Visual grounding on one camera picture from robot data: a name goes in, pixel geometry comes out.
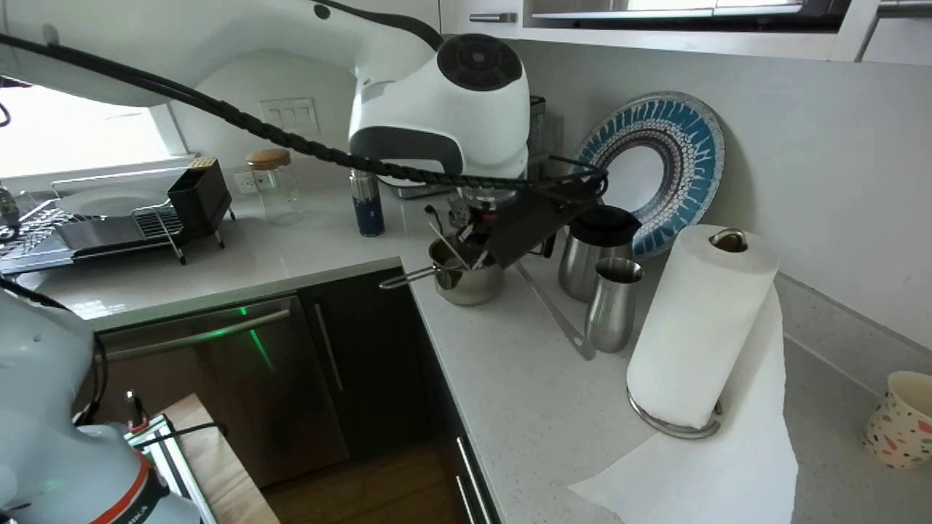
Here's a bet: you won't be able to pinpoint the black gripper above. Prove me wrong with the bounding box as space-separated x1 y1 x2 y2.
486 184 593 268

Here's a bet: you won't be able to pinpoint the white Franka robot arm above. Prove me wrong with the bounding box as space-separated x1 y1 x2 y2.
1 0 603 264

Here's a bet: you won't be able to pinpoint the blue steel water bottle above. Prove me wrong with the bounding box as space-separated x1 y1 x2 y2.
350 171 383 235

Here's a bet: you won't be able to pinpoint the steel jug with black lid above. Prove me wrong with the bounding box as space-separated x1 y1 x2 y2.
558 206 641 302

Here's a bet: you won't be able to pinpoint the small steel cup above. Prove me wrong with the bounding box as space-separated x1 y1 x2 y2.
584 257 642 353

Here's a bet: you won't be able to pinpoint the blue white decorative plate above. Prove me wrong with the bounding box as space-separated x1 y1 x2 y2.
574 91 725 258

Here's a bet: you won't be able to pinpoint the stainless steel microwave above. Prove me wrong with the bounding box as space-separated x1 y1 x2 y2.
526 0 849 33

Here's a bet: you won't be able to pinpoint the white paper towel roll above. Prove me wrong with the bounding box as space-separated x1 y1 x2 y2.
574 223 797 524

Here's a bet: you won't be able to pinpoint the dark lower cabinet drawers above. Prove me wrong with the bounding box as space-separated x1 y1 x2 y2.
296 268 500 524

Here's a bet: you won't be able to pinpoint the glass jar with cork lid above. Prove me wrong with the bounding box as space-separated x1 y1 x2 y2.
246 148 296 223

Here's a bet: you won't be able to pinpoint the stainless dishwasher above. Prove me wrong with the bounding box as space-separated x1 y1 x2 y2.
74 298 350 487

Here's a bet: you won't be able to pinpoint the black dish rack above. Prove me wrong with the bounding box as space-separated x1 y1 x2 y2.
0 161 229 276

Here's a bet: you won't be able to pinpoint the wooden board with items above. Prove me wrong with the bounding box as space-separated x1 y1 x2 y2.
128 394 280 524

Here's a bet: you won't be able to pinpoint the patterned paper cup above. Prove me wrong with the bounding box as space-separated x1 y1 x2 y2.
865 369 932 468

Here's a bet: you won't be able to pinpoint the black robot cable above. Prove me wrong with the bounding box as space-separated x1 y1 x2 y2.
0 33 612 197

